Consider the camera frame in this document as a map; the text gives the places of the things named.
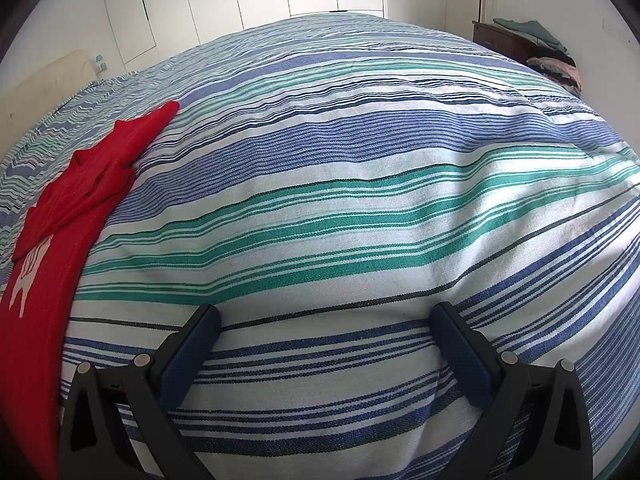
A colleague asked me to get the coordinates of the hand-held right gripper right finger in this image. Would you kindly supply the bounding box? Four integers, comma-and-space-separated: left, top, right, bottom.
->
431, 302, 593, 480

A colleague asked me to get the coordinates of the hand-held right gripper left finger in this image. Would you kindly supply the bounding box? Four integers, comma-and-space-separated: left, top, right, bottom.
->
59, 304, 221, 480

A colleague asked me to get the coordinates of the red sweater with rabbit print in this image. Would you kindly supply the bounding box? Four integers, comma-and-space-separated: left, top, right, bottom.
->
0, 101, 181, 480

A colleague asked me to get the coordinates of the pile of mixed clothes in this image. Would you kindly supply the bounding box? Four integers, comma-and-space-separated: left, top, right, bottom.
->
525, 47, 583, 96

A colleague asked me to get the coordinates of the blue green striped duvet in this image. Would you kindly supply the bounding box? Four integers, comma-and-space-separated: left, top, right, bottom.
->
0, 10, 640, 480

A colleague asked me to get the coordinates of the beige headboard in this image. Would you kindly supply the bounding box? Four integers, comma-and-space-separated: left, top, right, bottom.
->
0, 50, 98, 156

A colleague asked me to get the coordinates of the dark wooden nightstand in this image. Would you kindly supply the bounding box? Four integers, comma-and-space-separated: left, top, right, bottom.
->
471, 21, 543, 63

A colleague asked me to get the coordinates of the teal folded cloth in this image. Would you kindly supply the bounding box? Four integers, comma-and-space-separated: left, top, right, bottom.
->
492, 17, 568, 53

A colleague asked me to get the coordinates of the white door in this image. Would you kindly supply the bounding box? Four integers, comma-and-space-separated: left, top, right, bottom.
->
442, 0, 501, 43

